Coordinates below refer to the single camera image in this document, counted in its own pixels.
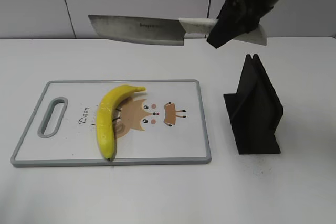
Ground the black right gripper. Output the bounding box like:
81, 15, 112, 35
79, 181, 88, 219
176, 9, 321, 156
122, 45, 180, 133
207, 0, 279, 49

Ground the white-handled kitchen knife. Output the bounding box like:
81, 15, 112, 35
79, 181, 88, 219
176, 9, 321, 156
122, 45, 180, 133
88, 15, 268, 47

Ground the yellow plastic banana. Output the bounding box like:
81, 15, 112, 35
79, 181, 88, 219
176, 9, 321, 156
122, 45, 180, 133
96, 84, 146, 160

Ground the black knife stand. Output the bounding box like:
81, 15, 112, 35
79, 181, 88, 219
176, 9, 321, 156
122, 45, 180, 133
223, 54, 283, 155

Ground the white grey-rimmed cutting board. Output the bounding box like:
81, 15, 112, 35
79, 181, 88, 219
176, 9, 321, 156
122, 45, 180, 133
10, 79, 211, 167

